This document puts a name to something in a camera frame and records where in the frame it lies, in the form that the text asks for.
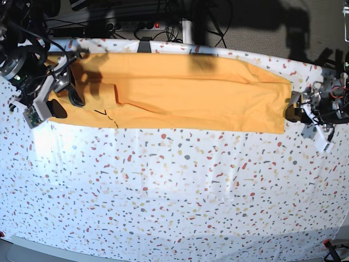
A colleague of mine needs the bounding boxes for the red-handled clamp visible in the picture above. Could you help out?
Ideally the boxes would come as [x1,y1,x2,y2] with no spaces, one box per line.
[323,239,347,262]

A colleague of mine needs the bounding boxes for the black table clamp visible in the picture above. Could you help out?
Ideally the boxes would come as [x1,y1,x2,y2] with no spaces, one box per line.
[137,37,152,53]

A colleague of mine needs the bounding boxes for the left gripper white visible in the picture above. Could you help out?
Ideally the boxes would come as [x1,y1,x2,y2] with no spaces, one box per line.
[285,88,335,152]

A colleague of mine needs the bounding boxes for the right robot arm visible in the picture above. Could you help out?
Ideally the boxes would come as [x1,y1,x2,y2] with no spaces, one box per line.
[1,1,85,128]

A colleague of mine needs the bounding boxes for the aluminium frame post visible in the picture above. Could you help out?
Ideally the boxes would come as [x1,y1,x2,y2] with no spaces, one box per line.
[182,19,194,45]

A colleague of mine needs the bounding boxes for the black power strip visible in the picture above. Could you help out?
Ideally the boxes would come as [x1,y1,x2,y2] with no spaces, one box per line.
[106,20,166,31]

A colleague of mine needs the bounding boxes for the yellow T-shirt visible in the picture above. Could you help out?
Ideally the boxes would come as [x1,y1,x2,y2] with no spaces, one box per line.
[50,53,291,134]

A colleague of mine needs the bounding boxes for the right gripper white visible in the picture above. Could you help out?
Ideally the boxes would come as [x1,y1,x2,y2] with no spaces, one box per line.
[9,56,85,129]

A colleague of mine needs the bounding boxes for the terrazzo pattern tablecloth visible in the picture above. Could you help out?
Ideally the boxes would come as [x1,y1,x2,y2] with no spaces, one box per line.
[0,37,349,262]

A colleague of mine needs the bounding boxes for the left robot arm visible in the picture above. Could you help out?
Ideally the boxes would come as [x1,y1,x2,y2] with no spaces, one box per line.
[284,7,348,152]

